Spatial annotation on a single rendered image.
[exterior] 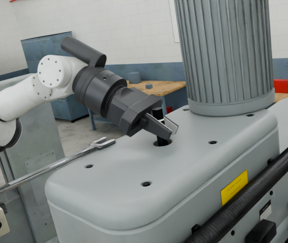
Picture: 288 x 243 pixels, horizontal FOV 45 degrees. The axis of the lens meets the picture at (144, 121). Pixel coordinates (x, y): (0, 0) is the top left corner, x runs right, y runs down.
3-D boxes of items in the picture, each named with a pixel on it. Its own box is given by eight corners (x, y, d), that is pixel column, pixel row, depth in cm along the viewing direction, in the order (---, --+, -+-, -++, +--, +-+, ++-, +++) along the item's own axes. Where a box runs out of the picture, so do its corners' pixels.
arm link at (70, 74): (73, 111, 66) (31, 84, 70) (102, 107, 76) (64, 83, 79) (94, 56, 63) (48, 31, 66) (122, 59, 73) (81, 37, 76)
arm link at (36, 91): (77, 80, 69) (30, 105, 74) (100, 80, 77) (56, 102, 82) (65, 50, 69) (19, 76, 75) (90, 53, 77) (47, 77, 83)
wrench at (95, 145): (0, 197, 56) (-1, 193, 56) (-8, 191, 59) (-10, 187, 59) (115, 142, 71) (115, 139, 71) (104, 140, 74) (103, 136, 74)
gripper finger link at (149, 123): (168, 141, 65) (141, 125, 67) (174, 128, 63) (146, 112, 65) (164, 145, 64) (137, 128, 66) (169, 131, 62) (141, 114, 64)
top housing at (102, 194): (148, 319, 48) (125, 221, 43) (51, 251, 67) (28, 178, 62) (288, 173, 78) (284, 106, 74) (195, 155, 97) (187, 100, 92)
